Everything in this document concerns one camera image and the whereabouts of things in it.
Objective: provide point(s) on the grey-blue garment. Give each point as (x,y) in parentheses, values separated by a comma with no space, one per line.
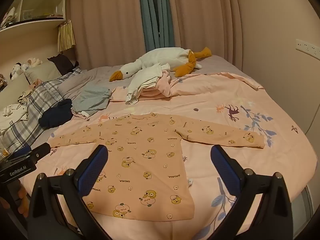
(92,100)

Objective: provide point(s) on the folded pink garment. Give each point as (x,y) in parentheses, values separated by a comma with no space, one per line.
(165,86)

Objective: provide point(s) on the pink and white plush toy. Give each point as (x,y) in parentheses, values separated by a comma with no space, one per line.
(34,62)

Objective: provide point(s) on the black and white plush toy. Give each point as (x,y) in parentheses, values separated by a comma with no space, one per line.
(15,70)

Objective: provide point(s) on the white goose plush toy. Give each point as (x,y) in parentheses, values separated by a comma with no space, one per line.
(162,57)

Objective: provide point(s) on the grey bed sheet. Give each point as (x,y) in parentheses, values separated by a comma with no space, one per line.
(100,77)

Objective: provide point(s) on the beige pillow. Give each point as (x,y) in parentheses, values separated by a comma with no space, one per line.
(45,71)

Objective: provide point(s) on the pink duck print shirt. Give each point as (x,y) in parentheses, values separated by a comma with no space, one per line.
(150,155)

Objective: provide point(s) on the white garment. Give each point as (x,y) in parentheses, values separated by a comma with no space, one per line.
(140,80)

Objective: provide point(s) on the striped small curtain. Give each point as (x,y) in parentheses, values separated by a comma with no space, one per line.
(66,36)

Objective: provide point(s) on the black cloth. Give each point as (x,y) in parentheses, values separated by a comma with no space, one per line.
(63,63)

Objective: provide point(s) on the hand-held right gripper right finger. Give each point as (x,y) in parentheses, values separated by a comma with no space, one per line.
(222,171)

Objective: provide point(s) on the pink printed duvet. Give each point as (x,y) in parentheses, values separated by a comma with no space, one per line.
(212,100)

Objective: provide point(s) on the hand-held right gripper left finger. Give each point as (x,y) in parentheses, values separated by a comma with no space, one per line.
(93,171)

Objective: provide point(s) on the teal window curtain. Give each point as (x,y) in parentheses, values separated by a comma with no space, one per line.
(155,17)

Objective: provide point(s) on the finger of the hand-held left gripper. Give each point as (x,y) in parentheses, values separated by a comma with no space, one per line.
(23,151)
(40,151)

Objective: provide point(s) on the person's left hand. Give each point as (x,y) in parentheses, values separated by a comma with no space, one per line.
(23,200)

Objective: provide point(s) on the pink window curtain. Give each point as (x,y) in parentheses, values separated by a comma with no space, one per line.
(107,22)
(205,17)

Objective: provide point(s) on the white shelf unit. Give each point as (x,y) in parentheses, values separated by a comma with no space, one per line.
(37,2)

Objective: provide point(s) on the grey plaid quilt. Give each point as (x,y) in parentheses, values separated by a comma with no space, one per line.
(37,100)

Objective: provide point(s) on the crumpled white clothes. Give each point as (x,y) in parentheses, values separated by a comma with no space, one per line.
(13,111)

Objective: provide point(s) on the dark navy garment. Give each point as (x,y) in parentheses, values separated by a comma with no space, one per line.
(55,115)

